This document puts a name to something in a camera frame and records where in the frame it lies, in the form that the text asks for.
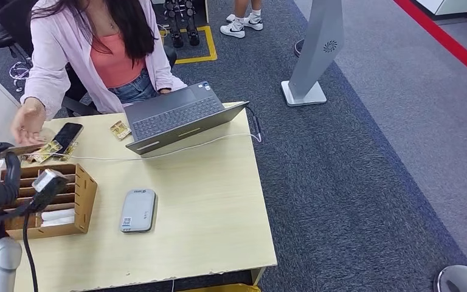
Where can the person's right hand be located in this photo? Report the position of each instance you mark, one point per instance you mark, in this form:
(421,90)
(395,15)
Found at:
(28,121)

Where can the person's left hand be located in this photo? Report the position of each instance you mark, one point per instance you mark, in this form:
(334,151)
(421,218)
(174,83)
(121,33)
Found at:
(165,91)

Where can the person's right forearm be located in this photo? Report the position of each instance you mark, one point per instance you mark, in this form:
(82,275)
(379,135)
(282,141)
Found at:
(48,92)

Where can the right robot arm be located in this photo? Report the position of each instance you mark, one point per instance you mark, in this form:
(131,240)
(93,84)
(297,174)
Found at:
(461,281)

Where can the person's left forearm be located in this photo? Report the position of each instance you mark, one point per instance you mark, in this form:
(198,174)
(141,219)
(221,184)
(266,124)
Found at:
(171,78)

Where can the white room key card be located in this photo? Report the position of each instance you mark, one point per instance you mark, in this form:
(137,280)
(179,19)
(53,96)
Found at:
(58,214)
(58,222)

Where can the person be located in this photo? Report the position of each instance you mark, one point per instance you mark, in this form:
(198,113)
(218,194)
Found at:
(233,29)
(64,44)

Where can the wooden slotted card organizer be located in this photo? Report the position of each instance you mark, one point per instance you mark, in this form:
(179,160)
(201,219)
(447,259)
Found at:
(85,197)

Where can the grey card reader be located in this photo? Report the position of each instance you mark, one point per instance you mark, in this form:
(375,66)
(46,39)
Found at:
(138,210)

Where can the grey open laptop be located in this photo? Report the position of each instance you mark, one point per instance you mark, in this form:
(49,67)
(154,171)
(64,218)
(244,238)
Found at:
(177,117)

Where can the black smartphone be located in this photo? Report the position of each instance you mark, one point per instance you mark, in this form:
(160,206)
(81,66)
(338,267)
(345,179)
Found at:
(67,136)

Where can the black robot legs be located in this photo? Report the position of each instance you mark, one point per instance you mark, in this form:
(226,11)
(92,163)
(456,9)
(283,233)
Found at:
(177,38)

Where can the round floor stand base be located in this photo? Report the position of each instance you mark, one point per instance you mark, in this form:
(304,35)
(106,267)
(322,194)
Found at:
(298,49)

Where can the silver kiosk stand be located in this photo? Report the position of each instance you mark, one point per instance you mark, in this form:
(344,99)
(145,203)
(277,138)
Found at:
(317,48)

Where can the tan wooden desk leg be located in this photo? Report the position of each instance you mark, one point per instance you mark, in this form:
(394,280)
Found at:
(258,277)

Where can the white cabinet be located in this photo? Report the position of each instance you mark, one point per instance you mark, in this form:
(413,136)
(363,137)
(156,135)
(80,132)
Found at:
(451,7)

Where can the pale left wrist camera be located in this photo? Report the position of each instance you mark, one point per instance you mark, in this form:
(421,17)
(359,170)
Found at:
(44,180)

